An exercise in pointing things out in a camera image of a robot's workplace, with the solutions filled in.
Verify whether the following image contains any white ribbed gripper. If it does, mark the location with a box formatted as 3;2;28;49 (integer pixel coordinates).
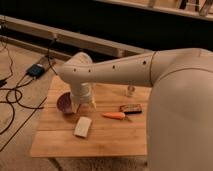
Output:
70;83;96;113

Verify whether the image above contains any white sponge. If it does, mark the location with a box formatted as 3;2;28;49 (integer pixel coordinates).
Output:
74;117;92;138

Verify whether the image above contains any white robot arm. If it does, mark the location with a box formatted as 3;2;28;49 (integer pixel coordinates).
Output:
58;48;213;171

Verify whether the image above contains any dark red bowl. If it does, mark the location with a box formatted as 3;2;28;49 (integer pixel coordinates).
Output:
57;92;72;114

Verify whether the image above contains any orange carrot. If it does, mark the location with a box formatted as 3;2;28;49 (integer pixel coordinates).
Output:
102;112;125;120

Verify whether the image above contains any dark rectangular box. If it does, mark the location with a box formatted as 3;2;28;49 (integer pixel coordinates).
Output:
120;104;142;114

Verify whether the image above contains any small clear glass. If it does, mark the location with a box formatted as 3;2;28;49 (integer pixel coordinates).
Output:
126;85;135;97

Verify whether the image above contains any dark blue power adapter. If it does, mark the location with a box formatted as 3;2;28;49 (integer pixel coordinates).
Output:
26;64;45;79

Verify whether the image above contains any black floor cable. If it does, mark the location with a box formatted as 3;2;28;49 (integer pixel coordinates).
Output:
0;36;58;153

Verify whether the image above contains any long beige floor rail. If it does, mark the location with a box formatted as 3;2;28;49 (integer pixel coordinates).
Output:
0;15;149;57

